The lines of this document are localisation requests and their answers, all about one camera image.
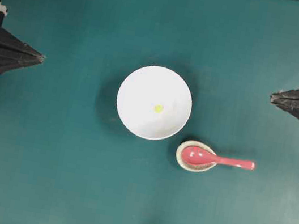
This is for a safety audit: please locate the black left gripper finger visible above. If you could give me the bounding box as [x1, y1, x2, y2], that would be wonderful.
[0, 26, 44, 58]
[0, 51, 46, 87]

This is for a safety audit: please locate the pink ceramic spoon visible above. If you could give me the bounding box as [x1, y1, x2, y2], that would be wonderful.
[181, 146, 255, 170]

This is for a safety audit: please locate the yellow hexagonal prism block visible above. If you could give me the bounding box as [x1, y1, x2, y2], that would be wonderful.
[154, 105, 163, 113]

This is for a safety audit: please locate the speckled white spoon rest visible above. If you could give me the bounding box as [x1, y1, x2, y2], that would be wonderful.
[176, 140, 216, 172]

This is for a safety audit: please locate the white round bowl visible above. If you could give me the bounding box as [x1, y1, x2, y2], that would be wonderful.
[116, 66, 193, 141]

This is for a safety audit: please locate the green mat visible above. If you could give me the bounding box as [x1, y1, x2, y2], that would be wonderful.
[0, 0, 299, 224]

